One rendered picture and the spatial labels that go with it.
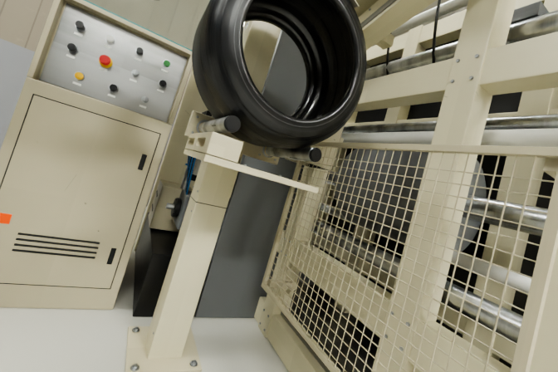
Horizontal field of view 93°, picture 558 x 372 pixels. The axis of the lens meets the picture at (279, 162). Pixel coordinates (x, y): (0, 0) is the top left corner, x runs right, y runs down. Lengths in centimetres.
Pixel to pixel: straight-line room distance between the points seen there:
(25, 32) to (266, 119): 316
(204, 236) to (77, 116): 73
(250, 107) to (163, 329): 91
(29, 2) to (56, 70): 229
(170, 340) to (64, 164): 83
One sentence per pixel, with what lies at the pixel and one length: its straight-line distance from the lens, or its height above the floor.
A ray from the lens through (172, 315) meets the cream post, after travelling 125.
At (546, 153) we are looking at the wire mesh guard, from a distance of 71.
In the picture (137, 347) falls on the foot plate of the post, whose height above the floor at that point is 1.
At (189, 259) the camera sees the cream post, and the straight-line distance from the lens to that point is 116.
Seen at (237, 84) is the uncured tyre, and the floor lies 100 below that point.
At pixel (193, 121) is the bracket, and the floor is 91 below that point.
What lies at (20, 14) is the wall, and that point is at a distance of 372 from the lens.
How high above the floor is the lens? 80
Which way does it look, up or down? 3 degrees up
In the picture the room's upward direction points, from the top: 16 degrees clockwise
